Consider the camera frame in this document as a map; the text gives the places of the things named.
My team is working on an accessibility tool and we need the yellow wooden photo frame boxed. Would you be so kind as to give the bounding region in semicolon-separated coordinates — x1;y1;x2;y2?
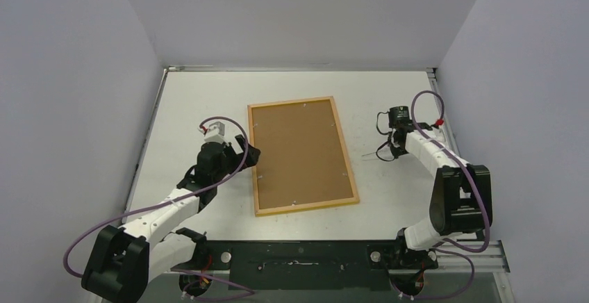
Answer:
247;97;360;217

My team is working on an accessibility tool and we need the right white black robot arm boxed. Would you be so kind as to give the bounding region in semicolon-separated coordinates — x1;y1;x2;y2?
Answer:
388;106;492;268

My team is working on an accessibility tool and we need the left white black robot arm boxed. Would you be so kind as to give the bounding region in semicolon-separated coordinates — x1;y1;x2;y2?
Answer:
81;135;261;302

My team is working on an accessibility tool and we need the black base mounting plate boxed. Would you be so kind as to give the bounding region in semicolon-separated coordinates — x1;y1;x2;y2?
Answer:
180;240;438;291

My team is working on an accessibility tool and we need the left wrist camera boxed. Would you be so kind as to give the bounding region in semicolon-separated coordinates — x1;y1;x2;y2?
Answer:
204;122;226;145

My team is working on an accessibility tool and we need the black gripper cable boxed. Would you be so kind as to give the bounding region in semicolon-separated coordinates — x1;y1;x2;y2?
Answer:
374;110;397;163

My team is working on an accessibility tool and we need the aluminium rail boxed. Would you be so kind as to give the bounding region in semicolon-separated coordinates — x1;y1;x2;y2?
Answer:
436;240;511;273

